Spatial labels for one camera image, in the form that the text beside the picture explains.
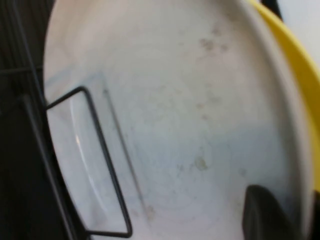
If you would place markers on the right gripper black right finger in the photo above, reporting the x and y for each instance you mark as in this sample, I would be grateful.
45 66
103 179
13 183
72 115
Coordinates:
317 220

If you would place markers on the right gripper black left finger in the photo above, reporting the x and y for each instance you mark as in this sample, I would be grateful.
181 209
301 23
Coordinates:
262 217

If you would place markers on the grey round plate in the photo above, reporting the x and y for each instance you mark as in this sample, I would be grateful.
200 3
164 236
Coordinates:
175 100

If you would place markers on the yellow round plate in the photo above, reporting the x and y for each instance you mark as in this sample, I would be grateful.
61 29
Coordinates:
300 62

